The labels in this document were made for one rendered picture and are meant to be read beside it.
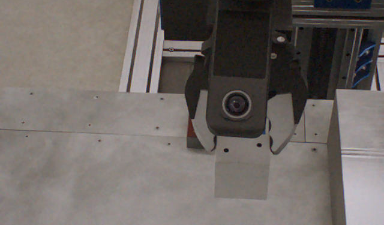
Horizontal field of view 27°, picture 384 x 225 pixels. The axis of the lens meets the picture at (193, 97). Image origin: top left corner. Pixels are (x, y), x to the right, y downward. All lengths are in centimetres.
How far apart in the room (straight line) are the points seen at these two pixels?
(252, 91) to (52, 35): 175
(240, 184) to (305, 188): 18
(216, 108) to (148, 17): 141
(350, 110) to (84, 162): 31
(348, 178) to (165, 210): 21
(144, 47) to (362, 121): 112
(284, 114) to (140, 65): 119
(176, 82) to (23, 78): 53
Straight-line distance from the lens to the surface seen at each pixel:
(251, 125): 58
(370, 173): 81
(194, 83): 66
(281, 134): 71
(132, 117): 96
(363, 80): 165
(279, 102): 68
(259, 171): 72
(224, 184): 74
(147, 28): 195
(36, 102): 100
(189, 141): 92
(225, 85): 59
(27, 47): 229
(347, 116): 85
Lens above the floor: 151
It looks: 46 degrees down
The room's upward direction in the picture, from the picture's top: 1 degrees counter-clockwise
